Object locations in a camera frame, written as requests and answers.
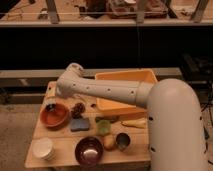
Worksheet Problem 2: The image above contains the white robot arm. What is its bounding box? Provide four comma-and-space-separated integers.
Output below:
56, 63, 208, 171

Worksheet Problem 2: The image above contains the small metal cup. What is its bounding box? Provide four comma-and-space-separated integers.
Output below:
116, 133, 131, 151

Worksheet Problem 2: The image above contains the white paper cup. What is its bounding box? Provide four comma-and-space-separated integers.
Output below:
32, 137, 54, 160

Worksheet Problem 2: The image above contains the yellow plastic bin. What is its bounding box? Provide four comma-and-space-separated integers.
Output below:
95, 69, 158, 115

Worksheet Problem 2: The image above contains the brown pine cone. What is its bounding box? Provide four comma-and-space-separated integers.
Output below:
71, 103, 85, 119

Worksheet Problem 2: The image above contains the yellow banana toy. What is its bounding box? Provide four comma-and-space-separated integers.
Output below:
121, 119, 147, 129

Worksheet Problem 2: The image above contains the blue sponge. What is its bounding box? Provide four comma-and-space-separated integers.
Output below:
70, 118, 90, 132

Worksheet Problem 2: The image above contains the yellow round fruit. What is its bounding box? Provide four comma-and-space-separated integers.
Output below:
103, 135, 115, 150

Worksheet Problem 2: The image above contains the wooden table board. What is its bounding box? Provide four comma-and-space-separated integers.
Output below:
24, 80, 152, 169

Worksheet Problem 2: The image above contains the orange bowl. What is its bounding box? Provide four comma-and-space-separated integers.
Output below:
40, 103, 69, 128

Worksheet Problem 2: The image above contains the dark purple bowl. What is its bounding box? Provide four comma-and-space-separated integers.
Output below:
75, 137, 103, 167

